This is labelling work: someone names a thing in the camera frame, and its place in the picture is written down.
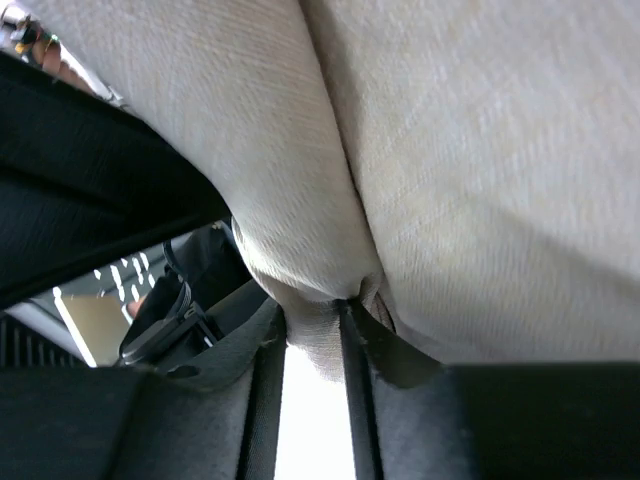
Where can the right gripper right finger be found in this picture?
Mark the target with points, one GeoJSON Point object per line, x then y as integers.
{"type": "Point", "coordinates": [414, 418]}

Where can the beige cloth napkin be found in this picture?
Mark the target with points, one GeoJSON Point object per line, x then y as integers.
{"type": "Point", "coordinates": [468, 169]}

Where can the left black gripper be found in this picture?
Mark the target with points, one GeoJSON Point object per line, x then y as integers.
{"type": "Point", "coordinates": [84, 184]}

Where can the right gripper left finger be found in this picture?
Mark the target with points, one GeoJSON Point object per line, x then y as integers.
{"type": "Point", "coordinates": [215, 417]}

